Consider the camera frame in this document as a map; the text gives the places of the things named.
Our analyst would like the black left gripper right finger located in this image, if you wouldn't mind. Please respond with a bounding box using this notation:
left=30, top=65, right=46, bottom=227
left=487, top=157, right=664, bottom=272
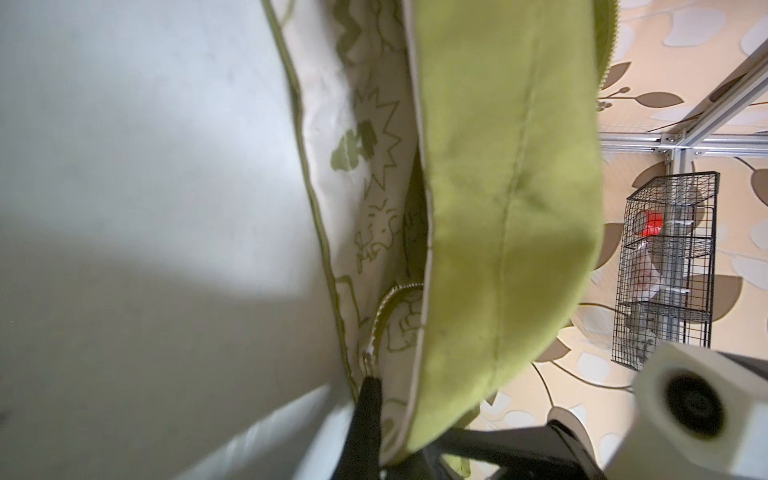
left=383, top=420, right=606, bottom=480

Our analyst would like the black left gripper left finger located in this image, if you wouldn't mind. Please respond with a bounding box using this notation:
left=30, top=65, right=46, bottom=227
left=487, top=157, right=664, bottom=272
left=331, top=376, right=382, bottom=480

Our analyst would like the green zip-up hooded jacket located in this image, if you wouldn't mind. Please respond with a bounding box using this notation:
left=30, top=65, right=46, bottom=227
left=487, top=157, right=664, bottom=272
left=264, top=1, right=619, bottom=479

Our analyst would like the red capped bottle in basket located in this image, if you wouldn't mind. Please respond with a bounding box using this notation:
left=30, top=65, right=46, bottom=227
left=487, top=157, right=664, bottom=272
left=633, top=210, right=664, bottom=238

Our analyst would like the black wire basket right wall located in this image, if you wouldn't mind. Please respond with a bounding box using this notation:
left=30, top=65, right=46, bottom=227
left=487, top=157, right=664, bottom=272
left=611, top=171, right=720, bottom=371

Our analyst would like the aluminium frame strut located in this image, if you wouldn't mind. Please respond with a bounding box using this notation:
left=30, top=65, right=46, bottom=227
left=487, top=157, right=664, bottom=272
left=600, top=42, right=767, bottom=174

